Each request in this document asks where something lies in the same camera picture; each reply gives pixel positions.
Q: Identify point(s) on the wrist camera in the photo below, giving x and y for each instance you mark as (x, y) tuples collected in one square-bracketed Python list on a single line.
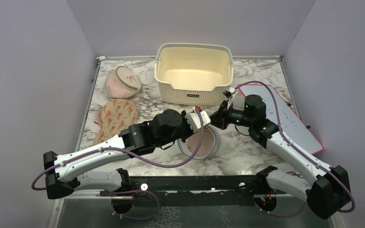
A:
[(229, 92), (197, 118)]

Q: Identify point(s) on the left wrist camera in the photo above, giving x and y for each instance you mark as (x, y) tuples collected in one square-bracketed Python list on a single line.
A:
[(197, 118)]

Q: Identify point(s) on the white mesh laundry bag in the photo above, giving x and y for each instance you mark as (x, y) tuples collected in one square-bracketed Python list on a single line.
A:
[(209, 147)]

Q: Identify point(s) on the floral beige laundry bag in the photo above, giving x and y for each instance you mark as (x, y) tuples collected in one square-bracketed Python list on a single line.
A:
[(115, 116)]

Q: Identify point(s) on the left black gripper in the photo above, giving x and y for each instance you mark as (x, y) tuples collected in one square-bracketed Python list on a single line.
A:
[(190, 131)]

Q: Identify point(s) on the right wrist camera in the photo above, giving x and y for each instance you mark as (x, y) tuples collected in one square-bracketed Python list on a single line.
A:
[(229, 92)]

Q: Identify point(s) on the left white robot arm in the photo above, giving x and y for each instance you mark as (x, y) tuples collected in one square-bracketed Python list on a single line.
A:
[(75, 171)]

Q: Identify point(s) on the cream perforated plastic basket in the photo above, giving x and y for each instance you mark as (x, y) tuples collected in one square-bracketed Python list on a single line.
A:
[(192, 73)]

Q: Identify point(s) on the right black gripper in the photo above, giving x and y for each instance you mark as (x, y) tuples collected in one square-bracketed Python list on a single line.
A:
[(220, 118)]

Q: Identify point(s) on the pink mesh laundry bag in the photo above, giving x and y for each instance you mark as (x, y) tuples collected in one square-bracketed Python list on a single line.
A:
[(121, 83)]

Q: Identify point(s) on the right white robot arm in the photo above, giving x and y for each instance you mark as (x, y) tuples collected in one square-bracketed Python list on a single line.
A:
[(323, 188)]

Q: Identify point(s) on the pink-framed whiteboard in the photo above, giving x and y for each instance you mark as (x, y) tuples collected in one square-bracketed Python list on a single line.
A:
[(289, 121)]

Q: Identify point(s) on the black front mounting rail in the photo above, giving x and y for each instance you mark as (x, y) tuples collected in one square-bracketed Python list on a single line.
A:
[(186, 191)]

